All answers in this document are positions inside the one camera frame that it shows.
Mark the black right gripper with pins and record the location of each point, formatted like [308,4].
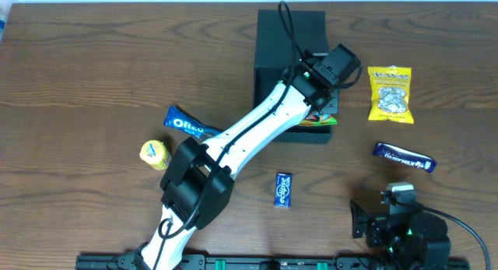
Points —
[358,219]

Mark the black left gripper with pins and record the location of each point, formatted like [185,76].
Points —
[327,104]

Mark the haribo gummy bag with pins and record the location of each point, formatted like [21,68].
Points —
[315,119]

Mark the yellow snack bag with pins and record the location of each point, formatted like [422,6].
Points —
[390,90]

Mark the blue oreo pack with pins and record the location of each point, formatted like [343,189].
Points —
[182,121]

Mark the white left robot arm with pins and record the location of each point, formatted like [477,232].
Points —
[199,181]

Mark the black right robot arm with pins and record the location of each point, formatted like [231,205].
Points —
[410,237]

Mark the black gift box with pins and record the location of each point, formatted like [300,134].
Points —
[272,56]

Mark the purple dairy milk chocolate bar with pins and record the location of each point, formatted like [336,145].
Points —
[405,156]

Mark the blue eclipse mints tin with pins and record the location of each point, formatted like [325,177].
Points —
[283,189]

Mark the yellow candy tube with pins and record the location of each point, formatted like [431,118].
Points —
[155,153]

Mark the black mounting rail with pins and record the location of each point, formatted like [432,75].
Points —
[201,262]

